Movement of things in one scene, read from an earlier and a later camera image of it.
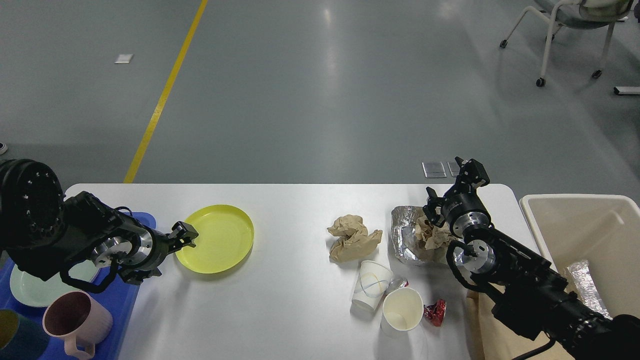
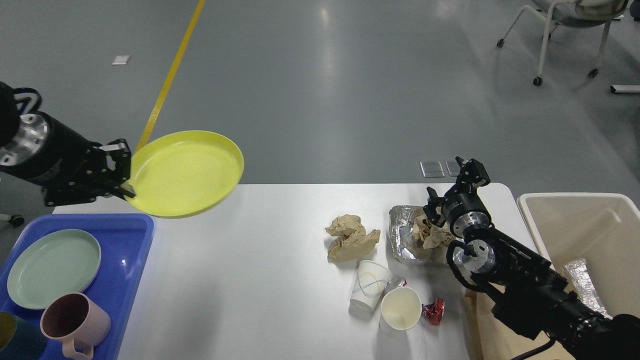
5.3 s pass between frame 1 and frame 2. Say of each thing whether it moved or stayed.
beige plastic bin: stayed
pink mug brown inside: stayed
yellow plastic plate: moved
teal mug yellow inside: stayed
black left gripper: moved
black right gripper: stayed
